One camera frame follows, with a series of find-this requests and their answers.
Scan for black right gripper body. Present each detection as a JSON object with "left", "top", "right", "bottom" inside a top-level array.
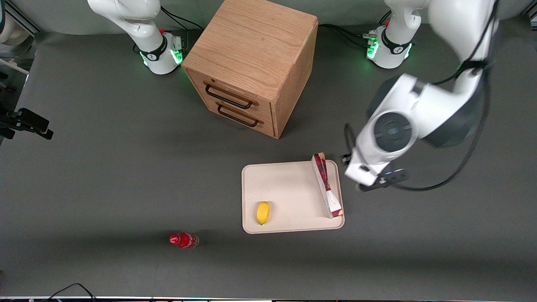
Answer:
[{"left": 0, "top": 108, "right": 20, "bottom": 140}]

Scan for red cookie box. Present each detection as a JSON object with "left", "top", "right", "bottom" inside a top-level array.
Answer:
[{"left": 311, "top": 152, "right": 344, "bottom": 219}]

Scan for beige rectangular tray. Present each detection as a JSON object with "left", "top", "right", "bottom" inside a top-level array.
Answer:
[{"left": 241, "top": 160, "right": 345, "bottom": 234}]

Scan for yellow lemon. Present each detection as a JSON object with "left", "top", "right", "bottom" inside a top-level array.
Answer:
[{"left": 256, "top": 201, "right": 271, "bottom": 226}]

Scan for red plastic bottle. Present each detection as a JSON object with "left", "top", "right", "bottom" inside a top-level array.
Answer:
[{"left": 169, "top": 232, "right": 200, "bottom": 249}]

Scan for wooden two-drawer cabinet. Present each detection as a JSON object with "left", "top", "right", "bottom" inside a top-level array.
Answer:
[{"left": 181, "top": 0, "right": 319, "bottom": 139}]

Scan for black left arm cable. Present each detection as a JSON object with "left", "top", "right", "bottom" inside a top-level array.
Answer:
[{"left": 343, "top": 0, "right": 501, "bottom": 193}]

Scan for aluminium frame rail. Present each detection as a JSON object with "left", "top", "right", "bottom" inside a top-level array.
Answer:
[{"left": 0, "top": 0, "right": 43, "bottom": 35}]

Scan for black left base cables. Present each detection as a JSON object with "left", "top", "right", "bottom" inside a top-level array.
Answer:
[{"left": 318, "top": 12, "right": 393, "bottom": 47}]

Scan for black base cables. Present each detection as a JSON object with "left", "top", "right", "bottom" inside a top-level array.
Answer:
[
  {"left": 159, "top": 6, "right": 204, "bottom": 32},
  {"left": 318, "top": 12, "right": 393, "bottom": 47}
]

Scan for thin black table-edge cable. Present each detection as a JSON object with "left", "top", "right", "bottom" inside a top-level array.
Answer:
[{"left": 47, "top": 283, "right": 98, "bottom": 302}]

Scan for black metal drawer handle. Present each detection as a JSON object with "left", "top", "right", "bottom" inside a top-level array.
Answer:
[
  {"left": 216, "top": 102, "right": 261, "bottom": 128},
  {"left": 204, "top": 81, "right": 255, "bottom": 110}
]

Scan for black right base cables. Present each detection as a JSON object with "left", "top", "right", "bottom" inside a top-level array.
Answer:
[{"left": 159, "top": 6, "right": 204, "bottom": 32}]

